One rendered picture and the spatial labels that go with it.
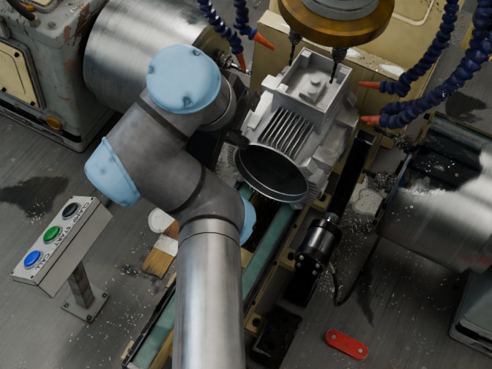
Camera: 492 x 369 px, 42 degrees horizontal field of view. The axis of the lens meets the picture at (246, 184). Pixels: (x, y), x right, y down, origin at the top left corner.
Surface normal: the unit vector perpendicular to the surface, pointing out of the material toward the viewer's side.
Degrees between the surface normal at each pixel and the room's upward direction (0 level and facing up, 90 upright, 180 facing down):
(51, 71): 89
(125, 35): 28
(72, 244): 53
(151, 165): 57
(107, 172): 33
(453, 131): 13
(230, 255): 42
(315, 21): 0
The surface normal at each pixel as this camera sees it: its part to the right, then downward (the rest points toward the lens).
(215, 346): 0.22, -0.69
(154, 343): 0.07, -0.52
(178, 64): -0.16, -0.08
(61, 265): 0.75, 0.02
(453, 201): -0.25, 0.12
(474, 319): -0.46, 0.73
